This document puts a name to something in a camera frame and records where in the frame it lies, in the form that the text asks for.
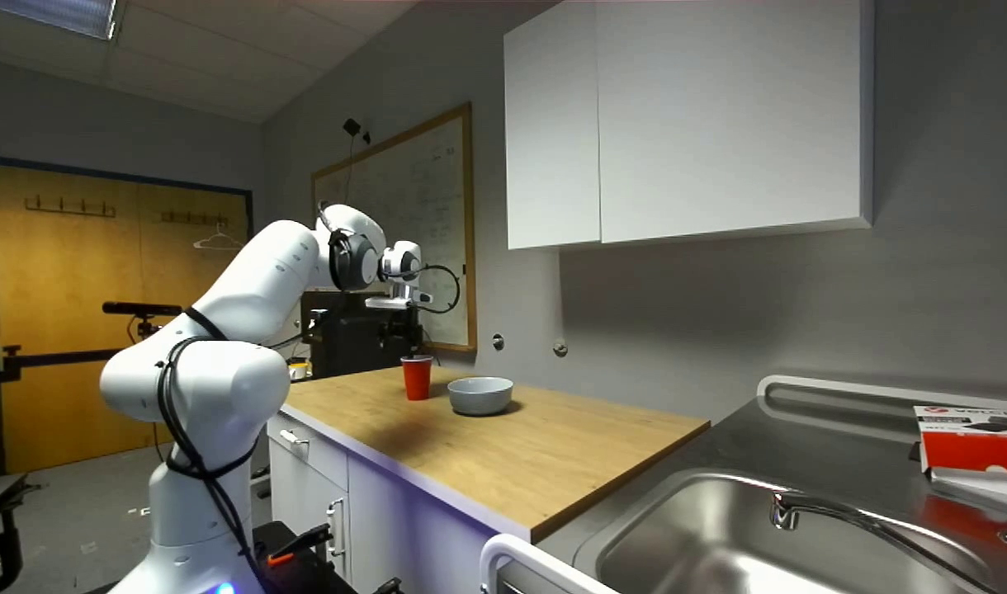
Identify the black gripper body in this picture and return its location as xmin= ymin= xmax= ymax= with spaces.
xmin=370 ymin=303 xmax=427 ymax=345

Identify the red plastic cup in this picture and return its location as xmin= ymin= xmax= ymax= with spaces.
xmin=399 ymin=351 xmax=434 ymax=402

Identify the gray bowl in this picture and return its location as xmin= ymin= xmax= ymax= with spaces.
xmin=447 ymin=371 xmax=518 ymax=420

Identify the black box appliance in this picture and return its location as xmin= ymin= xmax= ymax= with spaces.
xmin=301 ymin=288 xmax=427 ymax=378

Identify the black and red equipment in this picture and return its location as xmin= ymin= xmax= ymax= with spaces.
xmin=252 ymin=518 xmax=361 ymax=594

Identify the wooden door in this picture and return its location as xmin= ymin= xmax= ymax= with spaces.
xmin=0 ymin=160 xmax=254 ymax=474

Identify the stainless steel sink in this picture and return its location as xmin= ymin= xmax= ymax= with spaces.
xmin=595 ymin=469 xmax=1001 ymax=594

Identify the steel faucet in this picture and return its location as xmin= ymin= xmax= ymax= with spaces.
xmin=768 ymin=488 xmax=992 ymax=586

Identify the ceiling light panel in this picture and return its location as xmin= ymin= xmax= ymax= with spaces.
xmin=0 ymin=0 xmax=121 ymax=42

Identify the chrome faucet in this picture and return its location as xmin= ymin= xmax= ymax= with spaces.
xmin=754 ymin=368 xmax=1007 ymax=446

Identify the red and white box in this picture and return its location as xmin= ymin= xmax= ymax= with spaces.
xmin=911 ymin=402 xmax=1007 ymax=480

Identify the whiteboard with wooden frame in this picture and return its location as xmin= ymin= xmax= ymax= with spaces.
xmin=307 ymin=102 xmax=482 ymax=359

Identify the drawer handle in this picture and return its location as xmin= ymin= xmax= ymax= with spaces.
xmin=275 ymin=425 xmax=312 ymax=461

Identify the cabinet door handle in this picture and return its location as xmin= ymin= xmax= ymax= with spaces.
xmin=322 ymin=497 xmax=350 ymax=578

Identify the coat hook rail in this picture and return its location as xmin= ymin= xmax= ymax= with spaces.
xmin=158 ymin=206 xmax=233 ymax=226
xmin=20 ymin=194 xmax=119 ymax=222

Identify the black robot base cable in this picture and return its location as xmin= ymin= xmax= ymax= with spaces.
xmin=153 ymin=307 xmax=265 ymax=586

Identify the black camera boom stand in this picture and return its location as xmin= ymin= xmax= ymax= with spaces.
xmin=0 ymin=298 xmax=189 ymax=389

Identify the white tubular rail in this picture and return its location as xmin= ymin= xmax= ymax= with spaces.
xmin=474 ymin=530 xmax=620 ymax=594

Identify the white wall cabinet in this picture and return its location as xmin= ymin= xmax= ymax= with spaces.
xmin=502 ymin=0 xmax=874 ymax=255

